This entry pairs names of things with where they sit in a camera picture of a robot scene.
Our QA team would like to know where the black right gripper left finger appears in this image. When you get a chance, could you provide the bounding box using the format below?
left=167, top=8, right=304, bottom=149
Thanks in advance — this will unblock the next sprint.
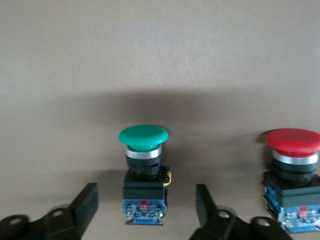
left=26, top=182, right=99, bottom=240

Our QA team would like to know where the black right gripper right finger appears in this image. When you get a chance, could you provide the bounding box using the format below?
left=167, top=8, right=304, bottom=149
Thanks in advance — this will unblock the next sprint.
left=188, top=183, right=251, bottom=240

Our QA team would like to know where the green mushroom push button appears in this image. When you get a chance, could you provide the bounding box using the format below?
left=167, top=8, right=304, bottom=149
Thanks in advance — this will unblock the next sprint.
left=117, top=124, right=174, bottom=226

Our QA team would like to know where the red mushroom push button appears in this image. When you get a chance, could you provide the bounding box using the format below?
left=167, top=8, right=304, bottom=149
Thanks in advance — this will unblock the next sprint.
left=262, top=127, right=320, bottom=234

